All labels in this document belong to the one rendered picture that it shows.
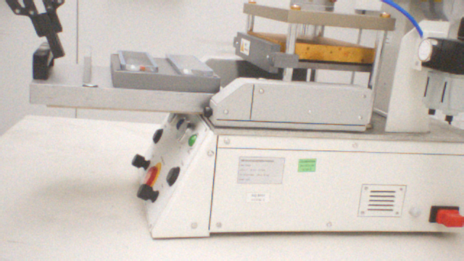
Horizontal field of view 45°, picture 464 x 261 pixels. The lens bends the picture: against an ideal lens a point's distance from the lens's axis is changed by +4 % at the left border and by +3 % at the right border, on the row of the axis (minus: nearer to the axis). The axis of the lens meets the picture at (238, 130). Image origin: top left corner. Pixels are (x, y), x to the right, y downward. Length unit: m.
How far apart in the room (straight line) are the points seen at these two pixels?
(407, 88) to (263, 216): 0.31
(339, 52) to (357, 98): 0.09
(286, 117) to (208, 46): 1.56
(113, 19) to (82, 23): 0.13
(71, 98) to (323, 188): 0.41
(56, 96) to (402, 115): 0.54
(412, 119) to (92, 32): 1.68
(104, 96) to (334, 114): 0.35
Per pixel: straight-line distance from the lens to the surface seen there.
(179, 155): 0.90
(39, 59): 0.87
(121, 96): 0.84
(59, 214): 0.95
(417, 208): 0.98
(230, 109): 0.81
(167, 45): 2.37
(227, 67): 1.09
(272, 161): 0.84
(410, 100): 0.94
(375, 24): 0.90
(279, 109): 0.83
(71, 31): 2.40
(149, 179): 0.98
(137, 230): 0.89
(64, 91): 0.84
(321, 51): 0.91
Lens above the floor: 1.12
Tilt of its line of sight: 14 degrees down
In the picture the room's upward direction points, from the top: 6 degrees clockwise
